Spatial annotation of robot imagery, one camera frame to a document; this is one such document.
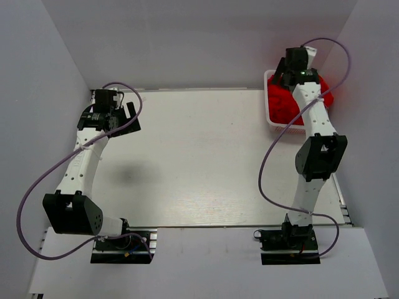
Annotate red shirts in basket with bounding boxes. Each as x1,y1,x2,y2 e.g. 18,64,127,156
267,75,334,125

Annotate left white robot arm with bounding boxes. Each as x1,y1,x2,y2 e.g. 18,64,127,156
42,102,136,249

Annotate white plastic basket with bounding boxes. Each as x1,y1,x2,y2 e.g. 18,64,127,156
264,69,305,135

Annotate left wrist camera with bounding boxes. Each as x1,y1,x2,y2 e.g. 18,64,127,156
93,89,124,113

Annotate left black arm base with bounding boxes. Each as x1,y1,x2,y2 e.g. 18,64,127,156
90,229,158,265

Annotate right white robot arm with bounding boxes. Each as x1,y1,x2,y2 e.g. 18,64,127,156
272,57,347,249

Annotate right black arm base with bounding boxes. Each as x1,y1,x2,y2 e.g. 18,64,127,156
253,221,320,265

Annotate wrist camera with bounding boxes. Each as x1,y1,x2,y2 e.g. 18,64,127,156
93,89,124,113
284,46,317,70

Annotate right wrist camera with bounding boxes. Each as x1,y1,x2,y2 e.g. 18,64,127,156
284,46,317,70

